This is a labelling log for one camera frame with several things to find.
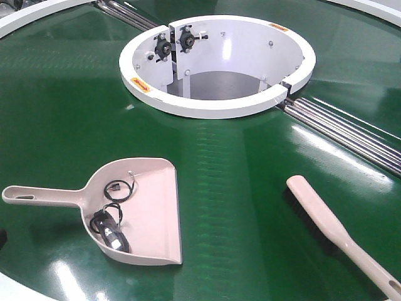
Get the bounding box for black bearing mount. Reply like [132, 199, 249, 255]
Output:
[179, 25, 209, 53]
[154, 33, 172, 61]

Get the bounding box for orange warning sticker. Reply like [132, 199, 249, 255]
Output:
[130, 77, 151, 93]
[269, 23, 289, 32]

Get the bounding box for beige plastic dustpan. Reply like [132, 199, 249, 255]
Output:
[2, 157, 182, 266]

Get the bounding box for orange warning sticker back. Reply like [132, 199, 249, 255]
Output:
[269, 23, 289, 32]

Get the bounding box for white rim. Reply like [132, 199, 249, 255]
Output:
[329, 0, 400, 27]
[1, 0, 91, 38]

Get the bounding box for left black bearing mount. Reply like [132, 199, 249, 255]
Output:
[154, 33, 172, 61]

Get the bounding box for black USB cable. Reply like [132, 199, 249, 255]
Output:
[89, 171, 138, 253]

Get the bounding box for chrome rollers near right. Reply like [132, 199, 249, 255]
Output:
[278, 98, 400, 177]

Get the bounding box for chrome rollers far left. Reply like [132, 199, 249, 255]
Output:
[94, 1, 159, 31]

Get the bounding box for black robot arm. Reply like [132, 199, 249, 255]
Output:
[0, 228, 8, 249]

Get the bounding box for chrome rollers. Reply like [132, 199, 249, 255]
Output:
[94, 1, 159, 31]
[278, 98, 400, 177]

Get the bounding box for right black bearing mount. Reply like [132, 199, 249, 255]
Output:
[179, 25, 209, 53]

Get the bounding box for beige hand brush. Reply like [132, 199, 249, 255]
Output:
[286, 175, 400, 300]

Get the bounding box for orange warning sticker front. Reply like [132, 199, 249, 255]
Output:
[130, 77, 151, 93]

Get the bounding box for white outer rim right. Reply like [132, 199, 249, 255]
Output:
[329, 0, 400, 27]

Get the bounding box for white inner conveyor ring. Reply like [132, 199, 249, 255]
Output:
[118, 14, 316, 120]

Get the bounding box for white outer rim left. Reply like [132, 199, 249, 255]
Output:
[1, 0, 91, 38]

